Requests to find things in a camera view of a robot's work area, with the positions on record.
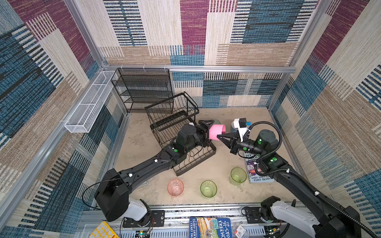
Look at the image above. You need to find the small clear plastic packet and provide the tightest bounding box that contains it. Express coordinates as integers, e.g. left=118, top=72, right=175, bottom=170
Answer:
left=232, top=223, right=250, bottom=238

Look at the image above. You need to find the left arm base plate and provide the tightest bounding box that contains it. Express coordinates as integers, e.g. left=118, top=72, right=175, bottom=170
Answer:
left=122, top=210, right=165, bottom=228

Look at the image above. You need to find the white mesh wall basket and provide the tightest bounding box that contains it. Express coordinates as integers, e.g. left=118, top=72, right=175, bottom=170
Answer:
left=64, top=71, right=115, bottom=133

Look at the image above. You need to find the pink plastic cup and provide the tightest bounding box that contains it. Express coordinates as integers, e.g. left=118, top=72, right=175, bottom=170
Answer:
left=209, top=124, right=226, bottom=141

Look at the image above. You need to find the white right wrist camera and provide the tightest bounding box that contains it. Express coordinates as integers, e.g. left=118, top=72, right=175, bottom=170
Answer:
left=233, top=118, right=252, bottom=142

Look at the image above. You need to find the blue ceramic mug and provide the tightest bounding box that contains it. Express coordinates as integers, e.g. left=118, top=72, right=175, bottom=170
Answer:
left=230, top=122, right=237, bottom=133

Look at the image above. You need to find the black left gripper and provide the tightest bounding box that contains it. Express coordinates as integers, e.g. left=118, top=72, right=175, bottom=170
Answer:
left=185, top=120, right=216, bottom=157

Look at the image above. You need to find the pink transparent glass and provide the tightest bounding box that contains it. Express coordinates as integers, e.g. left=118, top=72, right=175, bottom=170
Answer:
left=167, top=179, right=184, bottom=196

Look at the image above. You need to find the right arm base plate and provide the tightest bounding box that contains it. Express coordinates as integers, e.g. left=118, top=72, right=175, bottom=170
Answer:
left=241, top=206, right=267, bottom=224

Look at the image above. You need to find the treehouse book on table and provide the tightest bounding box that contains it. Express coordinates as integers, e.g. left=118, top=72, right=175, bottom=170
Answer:
left=243, top=151, right=274, bottom=184

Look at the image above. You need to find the black mesh shelf unit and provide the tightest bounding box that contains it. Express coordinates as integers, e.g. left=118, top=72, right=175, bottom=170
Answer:
left=111, top=68, right=173, bottom=113

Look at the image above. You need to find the yellow card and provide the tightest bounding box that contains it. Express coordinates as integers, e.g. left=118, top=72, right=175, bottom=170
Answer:
left=88, top=221, right=119, bottom=238

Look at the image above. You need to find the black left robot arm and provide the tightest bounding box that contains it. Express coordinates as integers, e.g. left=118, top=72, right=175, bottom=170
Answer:
left=94, top=120, right=214, bottom=226

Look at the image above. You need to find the black wire dish rack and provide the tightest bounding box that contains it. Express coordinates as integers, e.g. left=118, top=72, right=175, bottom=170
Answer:
left=145, top=92, right=216, bottom=177

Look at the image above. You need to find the green transparent glass middle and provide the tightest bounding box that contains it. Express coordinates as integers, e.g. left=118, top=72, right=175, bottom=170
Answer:
left=200, top=180, right=218, bottom=198

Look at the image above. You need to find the green transparent glass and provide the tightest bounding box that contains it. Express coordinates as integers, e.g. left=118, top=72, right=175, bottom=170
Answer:
left=200, top=180, right=218, bottom=198
left=230, top=167, right=248, bottom=185

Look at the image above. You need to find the green transparent glass right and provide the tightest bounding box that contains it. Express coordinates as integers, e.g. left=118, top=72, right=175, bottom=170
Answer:
left=230, top=167, right=248, bottom=185

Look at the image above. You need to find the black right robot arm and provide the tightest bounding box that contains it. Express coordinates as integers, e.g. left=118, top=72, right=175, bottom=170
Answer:
left=217, top=130, right=364, bottom=238

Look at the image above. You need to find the blue treehouse book front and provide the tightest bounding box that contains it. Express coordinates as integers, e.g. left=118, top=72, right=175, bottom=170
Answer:
left=189, top=217, right=234, bottom=238

